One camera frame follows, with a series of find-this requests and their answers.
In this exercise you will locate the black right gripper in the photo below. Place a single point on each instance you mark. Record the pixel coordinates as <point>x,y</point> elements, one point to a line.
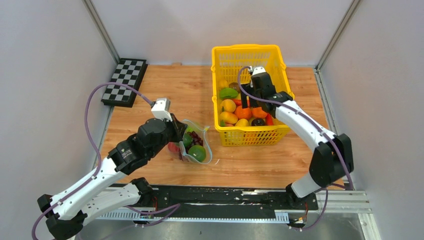
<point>248,88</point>

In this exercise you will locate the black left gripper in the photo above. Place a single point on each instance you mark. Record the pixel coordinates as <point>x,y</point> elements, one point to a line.
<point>179,127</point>

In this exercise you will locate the red toy apple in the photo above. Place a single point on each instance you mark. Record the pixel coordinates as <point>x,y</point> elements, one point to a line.
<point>173,148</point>

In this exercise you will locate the yellow plastic basket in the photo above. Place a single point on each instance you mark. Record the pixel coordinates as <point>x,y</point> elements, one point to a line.
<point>226,61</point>

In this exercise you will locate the dark red toy grapes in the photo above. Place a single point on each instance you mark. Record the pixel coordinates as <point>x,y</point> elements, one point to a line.
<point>197,140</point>

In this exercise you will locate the clear zip top bag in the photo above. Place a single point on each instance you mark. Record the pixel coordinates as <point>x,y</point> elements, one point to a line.
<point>202,131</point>

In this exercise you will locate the green toy mango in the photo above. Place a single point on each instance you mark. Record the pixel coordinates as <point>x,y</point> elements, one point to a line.
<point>198,152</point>

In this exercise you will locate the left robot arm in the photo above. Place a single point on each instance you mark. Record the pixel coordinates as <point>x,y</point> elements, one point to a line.
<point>69,211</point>

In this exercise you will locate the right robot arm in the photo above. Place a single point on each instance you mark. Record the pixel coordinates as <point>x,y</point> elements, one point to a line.
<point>332,156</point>

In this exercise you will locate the orange toy carrot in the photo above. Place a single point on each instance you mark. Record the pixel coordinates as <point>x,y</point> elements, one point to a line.
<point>238,102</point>

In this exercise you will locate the orange toy tangerine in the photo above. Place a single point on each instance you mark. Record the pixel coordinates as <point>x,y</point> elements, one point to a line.
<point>243,113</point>

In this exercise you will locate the orange toy fruit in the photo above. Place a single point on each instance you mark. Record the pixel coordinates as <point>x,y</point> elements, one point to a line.
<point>258,112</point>

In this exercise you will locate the small yellow toy fruit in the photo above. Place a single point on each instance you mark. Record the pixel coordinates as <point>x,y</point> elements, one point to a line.
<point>242,122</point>

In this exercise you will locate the yellow orange toy mango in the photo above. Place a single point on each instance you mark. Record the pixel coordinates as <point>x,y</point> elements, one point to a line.
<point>228,117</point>

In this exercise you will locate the dark green toy lime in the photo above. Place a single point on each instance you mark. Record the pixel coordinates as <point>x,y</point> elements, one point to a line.
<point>187,140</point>

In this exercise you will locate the red toy pepper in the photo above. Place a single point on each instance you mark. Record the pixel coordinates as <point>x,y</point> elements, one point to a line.
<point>269,120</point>

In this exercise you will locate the black white checkerboard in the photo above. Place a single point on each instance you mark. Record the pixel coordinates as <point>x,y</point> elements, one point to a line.
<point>130,72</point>

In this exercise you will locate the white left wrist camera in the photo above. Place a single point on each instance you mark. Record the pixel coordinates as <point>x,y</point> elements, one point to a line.
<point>160,109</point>

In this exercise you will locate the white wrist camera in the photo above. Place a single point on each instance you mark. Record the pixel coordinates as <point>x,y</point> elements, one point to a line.
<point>255,70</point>
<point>160,109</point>

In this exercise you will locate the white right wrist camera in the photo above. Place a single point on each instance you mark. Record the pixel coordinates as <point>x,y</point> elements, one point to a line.
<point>255,70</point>

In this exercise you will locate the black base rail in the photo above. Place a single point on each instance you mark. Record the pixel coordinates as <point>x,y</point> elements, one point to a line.
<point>205,202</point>

